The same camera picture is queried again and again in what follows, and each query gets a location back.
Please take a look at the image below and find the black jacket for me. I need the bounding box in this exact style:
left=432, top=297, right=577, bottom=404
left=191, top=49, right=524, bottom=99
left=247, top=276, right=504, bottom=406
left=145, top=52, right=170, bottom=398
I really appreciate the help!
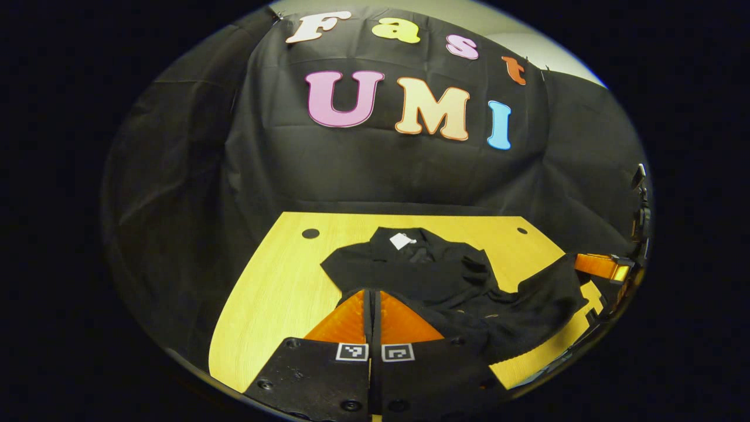
left=320, top=227, right=589, bottom=365

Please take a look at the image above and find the black backdrop cloth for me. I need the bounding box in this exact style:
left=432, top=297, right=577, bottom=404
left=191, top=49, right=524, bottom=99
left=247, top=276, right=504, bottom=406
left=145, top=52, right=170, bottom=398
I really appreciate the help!
left=100, top=5, right=651, bottom=376

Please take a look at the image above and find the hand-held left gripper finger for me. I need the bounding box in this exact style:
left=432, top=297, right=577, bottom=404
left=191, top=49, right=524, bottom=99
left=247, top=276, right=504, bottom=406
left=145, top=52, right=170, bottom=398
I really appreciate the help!
left=373, top=288, right=507, bottom=422
left=243, top=288, right=372, bottom=422

